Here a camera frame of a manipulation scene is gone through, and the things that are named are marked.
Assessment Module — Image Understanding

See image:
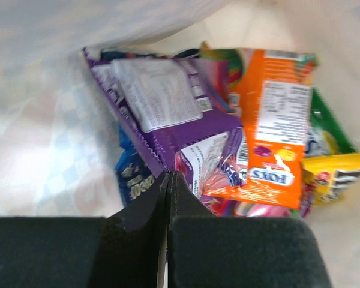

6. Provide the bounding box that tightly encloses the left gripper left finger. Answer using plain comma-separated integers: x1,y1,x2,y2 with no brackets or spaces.
0,172,170,287

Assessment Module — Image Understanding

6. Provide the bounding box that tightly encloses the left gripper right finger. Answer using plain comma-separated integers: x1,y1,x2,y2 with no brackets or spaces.
167,172,332,287

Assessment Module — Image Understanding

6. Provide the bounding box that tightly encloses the purple M&M's packet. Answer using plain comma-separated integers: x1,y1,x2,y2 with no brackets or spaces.
175,128,248,211

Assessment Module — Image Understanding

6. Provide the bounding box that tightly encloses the blue checkered paper bag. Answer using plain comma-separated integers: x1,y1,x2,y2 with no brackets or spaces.
0,0,360,288

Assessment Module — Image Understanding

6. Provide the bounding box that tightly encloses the purple snack packet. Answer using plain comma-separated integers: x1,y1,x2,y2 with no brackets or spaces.
83,49,242,175

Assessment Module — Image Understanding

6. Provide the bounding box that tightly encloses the blue snack packet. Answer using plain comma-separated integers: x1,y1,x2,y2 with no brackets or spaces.
115,126,155,206

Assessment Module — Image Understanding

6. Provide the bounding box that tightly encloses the yellow M&M's packet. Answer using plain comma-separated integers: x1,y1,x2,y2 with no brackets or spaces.
300,153,360,208

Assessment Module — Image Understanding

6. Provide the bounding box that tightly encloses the green snack packet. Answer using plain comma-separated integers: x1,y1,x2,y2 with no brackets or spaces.
304,88,357,158

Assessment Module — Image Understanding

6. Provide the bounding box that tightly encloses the orange Fox's candy packet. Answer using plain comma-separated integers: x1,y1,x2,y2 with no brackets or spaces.
199,43,318,209

